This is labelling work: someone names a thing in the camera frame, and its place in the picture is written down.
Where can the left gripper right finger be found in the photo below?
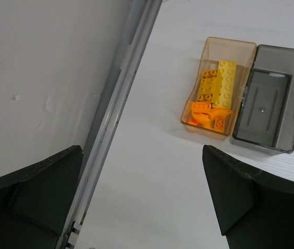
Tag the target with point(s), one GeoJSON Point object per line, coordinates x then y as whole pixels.
{"type": "Point", "coordinates": [254, 208]}

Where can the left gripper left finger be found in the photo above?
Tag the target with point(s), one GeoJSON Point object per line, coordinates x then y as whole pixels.
{"type": "Point", "coordinates": [35, 200]}

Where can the orange lego brick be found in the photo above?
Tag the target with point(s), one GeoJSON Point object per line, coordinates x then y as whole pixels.
{"type": "Point", "coordinates": [219, 124]}

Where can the orange arch lego stack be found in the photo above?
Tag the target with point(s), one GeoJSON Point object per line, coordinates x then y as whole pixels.
{"type": "Point", "coordinates": [207, 120]}

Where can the grey transparent container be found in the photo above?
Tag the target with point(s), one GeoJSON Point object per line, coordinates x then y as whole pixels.
{"type": "Point", "coordinates": [265, 121]}

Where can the orange transparent container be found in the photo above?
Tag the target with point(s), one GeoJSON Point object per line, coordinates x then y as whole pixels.
{"type": "Point", "coordinates": [215, 50]}

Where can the yellow lego stack in container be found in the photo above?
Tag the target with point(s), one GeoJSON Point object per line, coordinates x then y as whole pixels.
{"type": "Point", "coordinates": [216, 86]}

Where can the aluminium frame rail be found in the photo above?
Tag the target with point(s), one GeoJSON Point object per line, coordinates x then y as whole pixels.
{"type": "Point", "coordinates": [122, 72]}

